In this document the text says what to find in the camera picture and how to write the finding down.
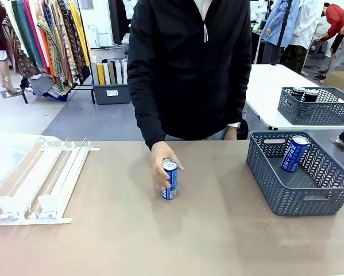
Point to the person's left hand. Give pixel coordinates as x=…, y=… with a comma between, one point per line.
x=231, y=134

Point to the person's right hand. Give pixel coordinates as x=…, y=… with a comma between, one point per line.
x=158, y=161

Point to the blue drink can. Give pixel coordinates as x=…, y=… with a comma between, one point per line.
x=171, y=187
x=293, y=155

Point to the grey plastic woven basket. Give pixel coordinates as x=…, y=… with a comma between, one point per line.
x=318, y=112
x=301, y=201

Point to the person's right forearm black sleeve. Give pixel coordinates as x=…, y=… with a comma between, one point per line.
x=150, y=123

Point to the person's left forearm black sleeve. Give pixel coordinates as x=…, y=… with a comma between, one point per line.
x=239, y=95

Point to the white dispenser pusher paddle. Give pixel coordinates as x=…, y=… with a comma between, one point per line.
x=48, y=201
x=5, y=202

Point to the white can dispenser rack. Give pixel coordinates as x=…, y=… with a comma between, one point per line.
x=45, y=222

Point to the silver wristwatch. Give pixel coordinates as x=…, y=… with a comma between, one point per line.
x=234, y=125

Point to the white side table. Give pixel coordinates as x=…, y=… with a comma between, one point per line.
x=269, y=86

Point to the person in black jacket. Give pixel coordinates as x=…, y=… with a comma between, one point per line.
x=189, y=72

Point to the grey storage bin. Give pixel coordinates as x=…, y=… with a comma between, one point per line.
x=111, y=95

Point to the white fabric roll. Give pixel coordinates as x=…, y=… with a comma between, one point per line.
x=106, y=73
x=124, y=72
x=118, y=72

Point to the brown fabric roll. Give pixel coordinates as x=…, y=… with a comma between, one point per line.
x=111, y=72

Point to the yellow fabric roll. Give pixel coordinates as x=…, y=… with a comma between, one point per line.
x=101, y=74

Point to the pale grey fabric roll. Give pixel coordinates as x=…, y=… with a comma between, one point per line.
x=94, y=74

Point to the black stand pole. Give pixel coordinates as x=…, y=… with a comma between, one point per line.
x=282, y=28

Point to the blue shirt on mannequin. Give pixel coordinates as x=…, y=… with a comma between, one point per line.
x=278, y=23

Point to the cardboard box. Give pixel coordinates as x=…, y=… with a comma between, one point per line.
x=341, y=80

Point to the white shirt on mannequin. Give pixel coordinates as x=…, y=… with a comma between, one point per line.
x=306, y=26

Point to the grey cloth pile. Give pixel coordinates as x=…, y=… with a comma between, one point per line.
x=41, y=84

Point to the white floor appliance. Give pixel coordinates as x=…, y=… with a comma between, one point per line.
x=91, y=36

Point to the yellow hanging fabric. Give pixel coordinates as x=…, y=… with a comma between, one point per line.
x=79, y=31

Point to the beige patterned hanging fabric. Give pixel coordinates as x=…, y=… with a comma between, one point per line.
x=55, y=49

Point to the orange hanging fabric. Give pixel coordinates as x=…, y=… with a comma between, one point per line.
x=47, y=54

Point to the bystander in red top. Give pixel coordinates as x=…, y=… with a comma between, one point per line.
x=336, y=17

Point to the mannequin legs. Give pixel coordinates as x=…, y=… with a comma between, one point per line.
x=5, y=74

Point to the pink hanging fabric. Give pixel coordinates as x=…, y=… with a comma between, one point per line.
x=35, y=34

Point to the brown patterned garment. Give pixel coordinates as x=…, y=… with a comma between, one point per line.
x=15, y=54

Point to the green hanging fabric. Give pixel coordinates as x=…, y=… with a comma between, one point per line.
x=23, y=31

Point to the cream hanging fabric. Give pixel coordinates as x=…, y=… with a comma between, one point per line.
x=11, y=17

